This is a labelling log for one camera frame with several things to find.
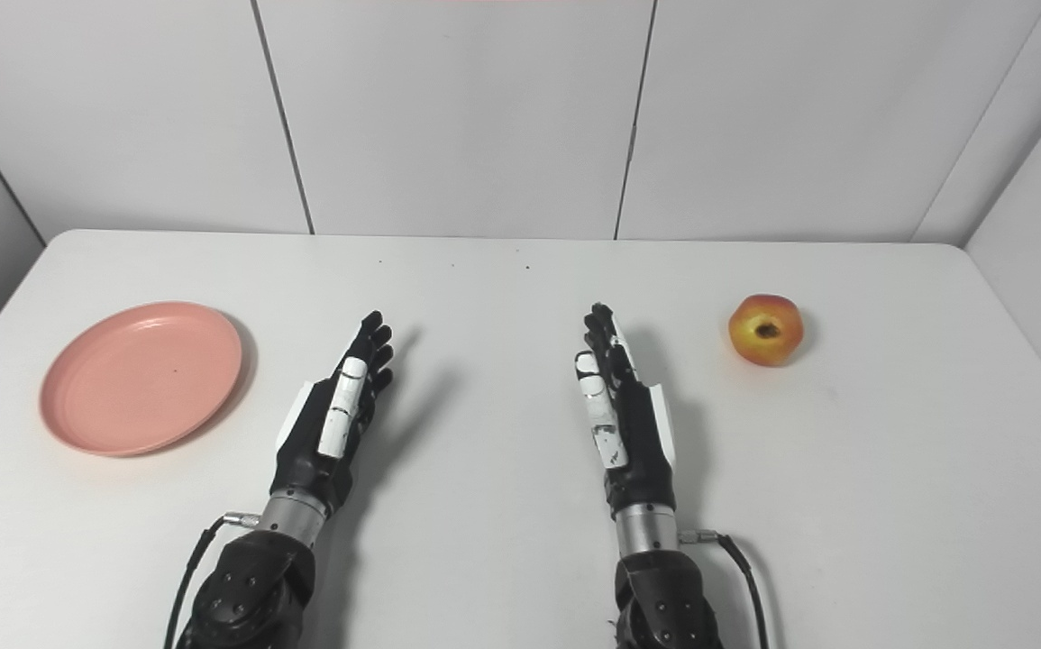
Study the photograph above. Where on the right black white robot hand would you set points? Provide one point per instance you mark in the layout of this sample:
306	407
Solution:
642	442

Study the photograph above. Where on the pink round plate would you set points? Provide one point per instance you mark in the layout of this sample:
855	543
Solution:
141	379

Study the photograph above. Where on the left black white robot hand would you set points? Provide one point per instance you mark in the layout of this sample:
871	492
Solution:
313	451

